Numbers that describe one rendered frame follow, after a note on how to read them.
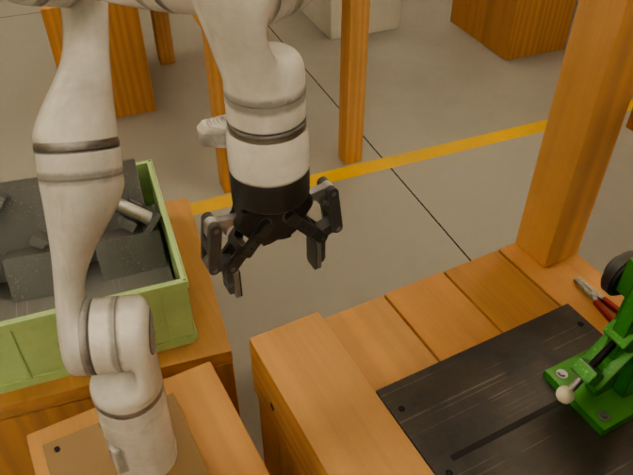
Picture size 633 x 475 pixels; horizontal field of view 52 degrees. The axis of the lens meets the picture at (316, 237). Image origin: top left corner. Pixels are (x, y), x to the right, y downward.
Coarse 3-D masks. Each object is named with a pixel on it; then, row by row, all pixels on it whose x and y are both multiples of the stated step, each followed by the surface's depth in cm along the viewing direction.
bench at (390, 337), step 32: (480, 256) 134; (512, 256) 134; (576, 256) 134; (416, 288) 127; (448, 288) 127; (480, 288) 127; (512, 288) 127; (544, 288) 127; (576, 288) 127; (352, 320) 120; (384, 320) 120; (416, 320) 120; (448, 320) 120; (480, 320) 120; (512, 320) 120; (352, 352) 115; (384, 352) 115; (416, 352) 115; (448, 352) 115; (384, 384) 110
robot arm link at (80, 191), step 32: (64, 160) 69; (96, 160) 70; (64, 192) 70; (96, 192) 71; (64, 224) 71; (96, 224) 72; (64, 256) 72; (64, 288) 73; (64, 320) 73; (64, 352) 74
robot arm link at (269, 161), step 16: (208, 128) 61; (224, 128) 61; (304, 128) 57; (208, 144) 62; (224, 144) 62; (240, 144) 55; (256, 144) 55; (272, 144) 55; (288, 144) 55; (304, 144) 57; (240, 160) 56; (256, 160) 56; (272, 160) 56; (288, 160) 56; (304, 160) 58; (240, 176) 58; (256, 176) 57; (272, 176) 57; (288, 176) 57
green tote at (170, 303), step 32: (160, 192) 137; (160, 224) 150; (160, 288) 116; (32, 320) 110; (160, 320) 121; (192, 320) 125; (0, 352) 113; (32, 352) 115; (0, 384) 117; (32, 384) 120
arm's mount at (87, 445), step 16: (176, 416) 103; (80, 432) 100; (96, 432) 100; (176, 432) 101; (48, 448) 98; (64, 448) 98; (80, 448) 98; (96, 448) 98; (192, 448) 99; (48, 464) 96; (64, 464) 96; (80, 464) 96; (96, 464) 96; (112, 464) 97; (176, 464) 97; (192, 464) 97
